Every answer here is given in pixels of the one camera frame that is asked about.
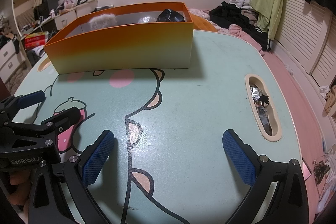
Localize orange cardboard box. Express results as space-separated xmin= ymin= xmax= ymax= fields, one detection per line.
xmin=43 ymin=2 xmax=195 ymax=74

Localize white louvered doors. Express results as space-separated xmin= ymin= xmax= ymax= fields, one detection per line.
xmin=273 ymin=0 xmax=336 ymax=88

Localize cluttered white desk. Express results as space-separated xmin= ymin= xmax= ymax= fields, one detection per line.
xmin=54 ymin=2 xmax=116 ymax=30

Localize pink bed sheet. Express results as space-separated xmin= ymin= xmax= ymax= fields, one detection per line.
xmin=194 ymin=7 xmax=331 ymax=214

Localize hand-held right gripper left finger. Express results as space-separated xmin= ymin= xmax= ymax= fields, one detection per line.
xmin=28 ymin=130 xmax=116 ymax=224

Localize person's left hand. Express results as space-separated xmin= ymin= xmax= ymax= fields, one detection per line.
xmin=7 ymin=169 xmax=32 ymax=207

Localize grey fur ball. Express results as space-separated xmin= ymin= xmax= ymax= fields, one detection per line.
xmin=89 ymin=14 xmax=117 ymax=30

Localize black plastic bag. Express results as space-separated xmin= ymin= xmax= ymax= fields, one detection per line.
xmin=157 ymin=9 xmax=185 ymax=22

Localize crumpled foil wrappers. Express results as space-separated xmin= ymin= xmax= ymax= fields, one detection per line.
xmin=249 ymin=84 xmax=275 ymax=135

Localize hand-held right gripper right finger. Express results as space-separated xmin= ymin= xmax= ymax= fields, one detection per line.
xmin=222 ymin=129 xmax=309 ymax=224

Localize orange pillow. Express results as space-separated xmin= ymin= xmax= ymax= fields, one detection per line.
xmin=189 ymin=13 xmax=218 ymax=33

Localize pink fluffy blanket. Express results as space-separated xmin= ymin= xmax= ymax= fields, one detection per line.
xmin=189 ymin=7 xmax=210 ymax=20

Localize red box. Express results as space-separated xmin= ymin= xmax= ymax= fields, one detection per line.
xmin=24 ymin=32 xmax=49 ymax=49

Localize cartoon printed desktop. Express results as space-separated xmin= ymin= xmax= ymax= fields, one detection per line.
xmin=5 ymin=30 xmax=311 ymax=224

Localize white drawer cabinet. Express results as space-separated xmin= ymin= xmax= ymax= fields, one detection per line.
xmin=0 ymin=40 xmax=20 ymax=83

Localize pile of black clothes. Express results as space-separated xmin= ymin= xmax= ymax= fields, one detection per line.
xmin=209 ymin=1 xmax=272 ymax=51

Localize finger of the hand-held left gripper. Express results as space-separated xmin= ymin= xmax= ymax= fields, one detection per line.
xmin=0 ymin=91 xmax=45 ymax=125
xmin=5 ymin=107 xmax=80 ymax=140

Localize dark tangled bundle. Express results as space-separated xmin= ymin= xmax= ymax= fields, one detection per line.
xmin=312 ymin=154 xmax=332 ymax=185

